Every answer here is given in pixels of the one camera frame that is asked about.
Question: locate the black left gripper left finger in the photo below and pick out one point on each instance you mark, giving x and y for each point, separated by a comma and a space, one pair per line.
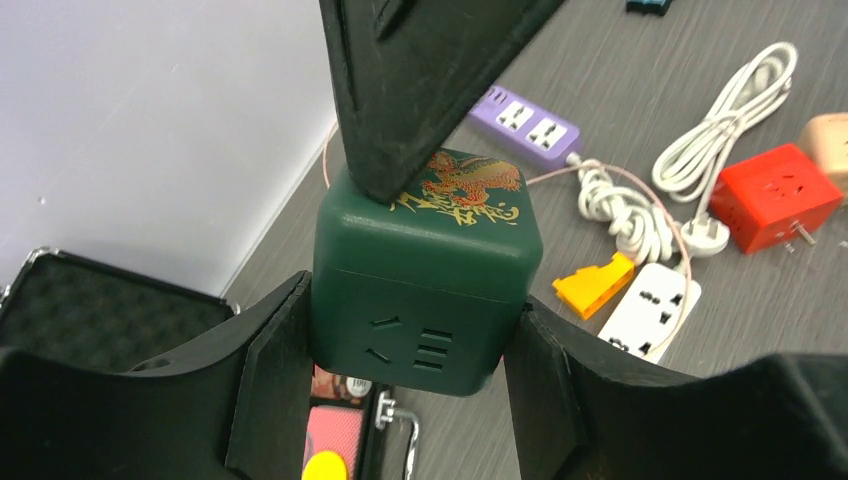
230, 404

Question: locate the dark green cube socket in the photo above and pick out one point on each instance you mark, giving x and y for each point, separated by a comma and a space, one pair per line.
424, 292

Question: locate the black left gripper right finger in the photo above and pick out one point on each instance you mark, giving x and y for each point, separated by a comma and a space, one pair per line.
584, 409

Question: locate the purple power strip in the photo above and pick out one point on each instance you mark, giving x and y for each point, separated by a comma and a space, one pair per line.
526, 129

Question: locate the small white USB power strip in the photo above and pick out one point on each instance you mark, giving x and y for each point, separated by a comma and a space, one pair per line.
650, 313

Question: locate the beige cube socket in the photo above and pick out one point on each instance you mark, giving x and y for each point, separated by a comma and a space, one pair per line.
824, 140

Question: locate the yellow plastic block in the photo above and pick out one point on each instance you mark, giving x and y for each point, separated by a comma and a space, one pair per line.
590, 288

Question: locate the small blue black toy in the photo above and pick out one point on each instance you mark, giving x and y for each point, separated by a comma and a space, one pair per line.
648, 7

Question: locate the black poker chip case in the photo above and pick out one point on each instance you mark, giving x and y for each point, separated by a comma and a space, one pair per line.
96, 317

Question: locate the red cube socket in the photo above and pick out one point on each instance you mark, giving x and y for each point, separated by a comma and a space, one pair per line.
772, 198

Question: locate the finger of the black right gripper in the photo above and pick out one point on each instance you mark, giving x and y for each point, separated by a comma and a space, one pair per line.
405, 74

